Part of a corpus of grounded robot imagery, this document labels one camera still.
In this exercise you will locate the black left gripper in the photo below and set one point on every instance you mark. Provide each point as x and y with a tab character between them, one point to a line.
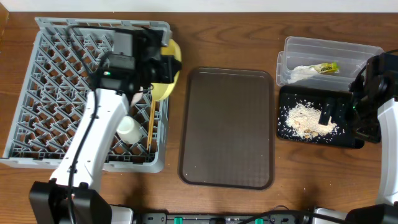
170	65

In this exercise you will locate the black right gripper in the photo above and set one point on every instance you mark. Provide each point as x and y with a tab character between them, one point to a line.
344	109

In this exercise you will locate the yellow plate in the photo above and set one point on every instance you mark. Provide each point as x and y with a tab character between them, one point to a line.
161	91

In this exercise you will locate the pile of rice scraps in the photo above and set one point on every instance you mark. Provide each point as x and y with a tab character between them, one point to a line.
300	123

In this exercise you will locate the pink white bowl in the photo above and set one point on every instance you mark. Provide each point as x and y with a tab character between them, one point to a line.
137	97

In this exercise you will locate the green yellow snack wrapper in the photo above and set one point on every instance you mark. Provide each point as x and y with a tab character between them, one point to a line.
327	68

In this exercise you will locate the white napkin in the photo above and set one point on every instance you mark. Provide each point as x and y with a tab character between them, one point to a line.
301	73

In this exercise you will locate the white cup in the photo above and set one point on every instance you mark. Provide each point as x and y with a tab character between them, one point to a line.
129	130

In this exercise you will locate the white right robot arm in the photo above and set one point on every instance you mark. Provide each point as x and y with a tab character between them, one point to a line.
385	209

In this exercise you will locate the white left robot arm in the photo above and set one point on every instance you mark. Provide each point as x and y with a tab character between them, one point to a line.
131	67

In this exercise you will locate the black plastic tray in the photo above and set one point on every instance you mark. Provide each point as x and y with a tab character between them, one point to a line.
290	95

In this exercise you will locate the clear plastic bin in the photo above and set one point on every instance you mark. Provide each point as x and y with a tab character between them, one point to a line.
350	58

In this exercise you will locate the grey dish rack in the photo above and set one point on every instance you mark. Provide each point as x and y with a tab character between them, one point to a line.
54	92

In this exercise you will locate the brown serving tray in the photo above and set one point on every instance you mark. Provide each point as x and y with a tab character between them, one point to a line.
228	135

